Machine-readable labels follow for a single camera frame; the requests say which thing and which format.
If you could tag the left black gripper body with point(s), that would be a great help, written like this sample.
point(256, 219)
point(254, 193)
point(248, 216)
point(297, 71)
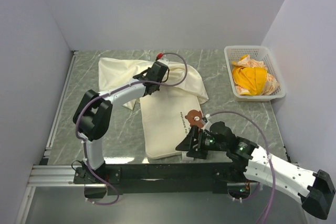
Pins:
point(158, 87)

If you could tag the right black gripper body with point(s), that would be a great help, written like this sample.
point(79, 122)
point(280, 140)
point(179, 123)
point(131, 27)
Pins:
point(207, 142)

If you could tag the cream pillow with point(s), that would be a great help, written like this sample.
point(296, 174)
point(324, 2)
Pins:
point(164, 123)

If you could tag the cream pillowcase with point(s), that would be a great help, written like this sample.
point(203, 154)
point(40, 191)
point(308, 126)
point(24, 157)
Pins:
point(116, 73)

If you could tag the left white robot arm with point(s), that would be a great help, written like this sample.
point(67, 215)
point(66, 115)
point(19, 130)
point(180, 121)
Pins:
point(92, 117)

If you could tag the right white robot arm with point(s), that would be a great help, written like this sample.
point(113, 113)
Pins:
point(314, 190)

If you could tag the black base bar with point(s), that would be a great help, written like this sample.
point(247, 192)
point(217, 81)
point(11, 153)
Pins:
point(119, 179)

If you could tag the yellow orange cloth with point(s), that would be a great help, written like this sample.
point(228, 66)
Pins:
point(251, 77)

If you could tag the white plastic basket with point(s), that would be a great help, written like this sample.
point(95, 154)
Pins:
point(259, 53)

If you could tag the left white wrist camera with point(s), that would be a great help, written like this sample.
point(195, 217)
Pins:
point(162, 59)

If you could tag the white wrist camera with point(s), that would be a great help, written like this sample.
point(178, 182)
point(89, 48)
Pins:
point(205, 122)
point(162, 59)

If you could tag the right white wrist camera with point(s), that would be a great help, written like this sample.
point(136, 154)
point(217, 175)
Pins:
point(205, 122)

